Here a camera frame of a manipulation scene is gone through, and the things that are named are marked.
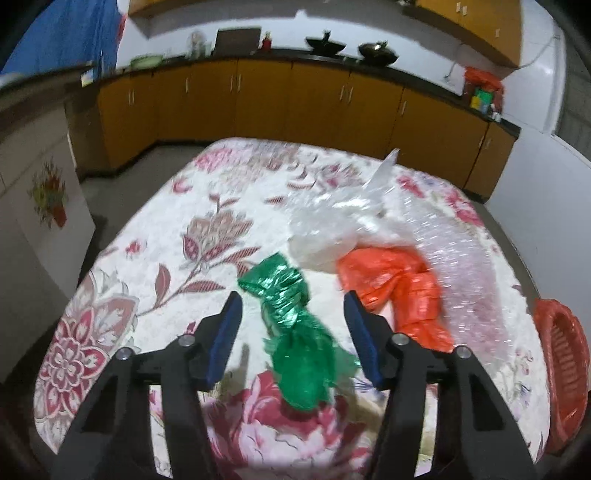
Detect clear bag on jar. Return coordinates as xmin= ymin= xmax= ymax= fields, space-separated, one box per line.
xmin=187 ymin=30 xmax=211 ymax=58

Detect black wok with lid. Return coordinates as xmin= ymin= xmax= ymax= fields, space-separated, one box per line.
xmin=358 ymin=41 xmax=400 ymax=66

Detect black kitchen countertop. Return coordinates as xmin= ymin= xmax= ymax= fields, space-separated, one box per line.
xmin=0 ymin=48 xmax=522 ymax=139

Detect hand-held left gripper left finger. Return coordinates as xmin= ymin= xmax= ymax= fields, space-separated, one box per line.
xmin=51 ymin=292 xmax=244 ymax=480

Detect green plastic bag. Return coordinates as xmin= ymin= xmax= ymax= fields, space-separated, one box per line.
xmin=237 ymin=253 xmax=360 ymax=412

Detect socket cable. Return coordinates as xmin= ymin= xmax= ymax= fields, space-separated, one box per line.
xmin=445 ymin=44 xmax=467 ymax=79

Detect red bag over boxes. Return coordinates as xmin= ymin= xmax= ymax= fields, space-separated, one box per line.
xmin=463 ymin=66 xmax=504 ymax=95

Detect red plastic waste basket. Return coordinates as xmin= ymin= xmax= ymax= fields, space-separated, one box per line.
xmin=533 ymin=299 xmax=591 ymax=456

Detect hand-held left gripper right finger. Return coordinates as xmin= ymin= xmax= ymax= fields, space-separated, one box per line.
xmin=343 ymin=292 xmax=539 ymax=480

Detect clear bubble wrap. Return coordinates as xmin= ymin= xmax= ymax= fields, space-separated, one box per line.
xmin=402 ymin=185 xmax=527 ymax=352

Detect barred window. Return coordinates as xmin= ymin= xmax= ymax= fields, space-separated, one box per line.
xmin=558 ymin=104 xmax=591 ymax=162

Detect wooden base cabinets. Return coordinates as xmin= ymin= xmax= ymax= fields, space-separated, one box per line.
xmin=65 ymin=58 xmax=518 ymax=204

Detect flower tile sticker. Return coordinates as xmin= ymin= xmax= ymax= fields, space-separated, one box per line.
xmin=28 ymin=157 xmax=70 ymax=230

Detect blue hanging cloth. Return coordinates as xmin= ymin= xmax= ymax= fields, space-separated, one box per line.
xmin=0 ymin=0 xmax=122 ymax=77

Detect floral tablecloth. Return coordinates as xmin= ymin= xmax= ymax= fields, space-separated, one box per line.
xmin=33 ymin=137 xmax=552 ymax=480

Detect dark cutting board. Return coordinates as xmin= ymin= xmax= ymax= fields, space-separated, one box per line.
xmin=215 ymin=28 xmax=263 ymax=57

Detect large orange plastic bag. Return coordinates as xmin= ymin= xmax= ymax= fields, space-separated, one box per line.
xmin=336 ymin=246 xmax=456 ymax=355

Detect clear plastic bag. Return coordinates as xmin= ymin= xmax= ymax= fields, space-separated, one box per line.
xmin=286 ymin=148 xmax=407 ymax=274

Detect wall cable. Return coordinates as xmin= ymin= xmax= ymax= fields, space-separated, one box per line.
xmin=519 ymin=34 xmax=561 ymax=68

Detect green basin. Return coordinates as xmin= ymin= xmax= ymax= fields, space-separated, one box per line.
xmin=128 ymin=54 xmax=164 ymax=70

